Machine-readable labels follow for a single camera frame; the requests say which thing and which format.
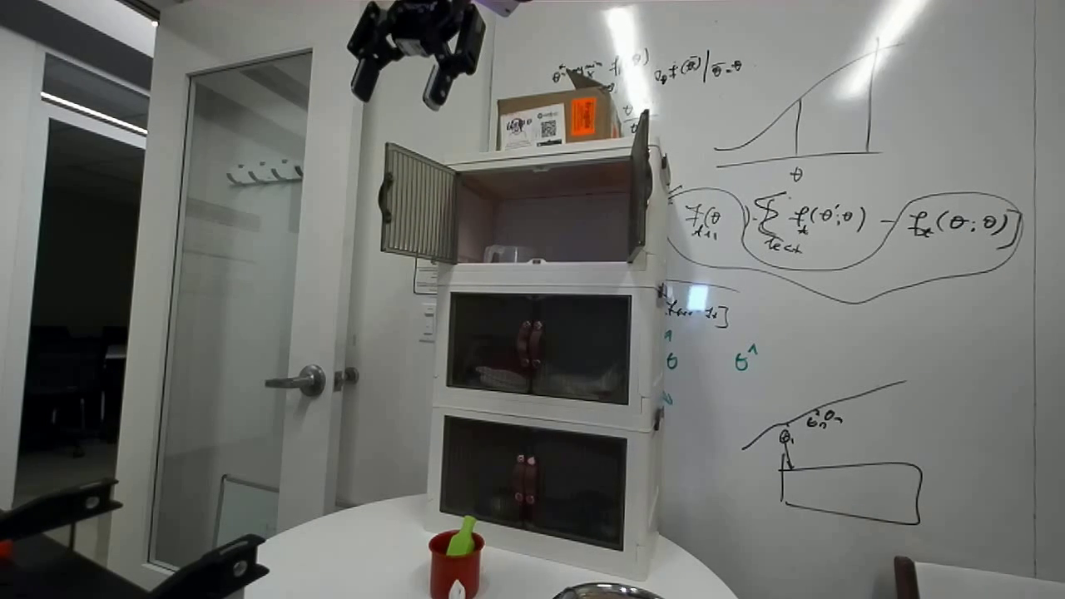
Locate silver door lever handle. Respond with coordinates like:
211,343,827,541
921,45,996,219
263,361,330,402

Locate cardboard box with orange sticker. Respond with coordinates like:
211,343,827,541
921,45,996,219
493,66,625,156

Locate red cabinet door handles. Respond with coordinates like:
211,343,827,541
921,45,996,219
517,315,550,377
508,448,543,515

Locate white light switch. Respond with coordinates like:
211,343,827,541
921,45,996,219
414,257,445,300

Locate white three-tier cabinet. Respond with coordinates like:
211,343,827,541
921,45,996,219
376,111,676,581

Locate white coat hook rack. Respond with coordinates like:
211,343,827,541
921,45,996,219
222,156,305,189

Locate grey cabinet door with latch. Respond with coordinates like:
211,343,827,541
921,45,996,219
376,140,459,266

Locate white chair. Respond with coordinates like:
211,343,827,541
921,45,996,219
891,552,1065,599

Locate large wall whiteboard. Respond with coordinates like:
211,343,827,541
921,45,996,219
486,0,1065,599

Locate white door with glass panel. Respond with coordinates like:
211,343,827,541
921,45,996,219
108,0,373,584

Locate black metal bracket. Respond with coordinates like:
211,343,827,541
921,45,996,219
150,529,273,599
0,477,123,549

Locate silver bowl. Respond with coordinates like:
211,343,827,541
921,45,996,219
551,574,666,599

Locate red cup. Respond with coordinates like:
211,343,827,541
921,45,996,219
425,524,486,599

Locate green item in cup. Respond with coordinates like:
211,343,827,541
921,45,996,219
445,512,484,559

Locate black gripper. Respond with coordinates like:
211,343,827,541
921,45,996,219
347,0,493,114

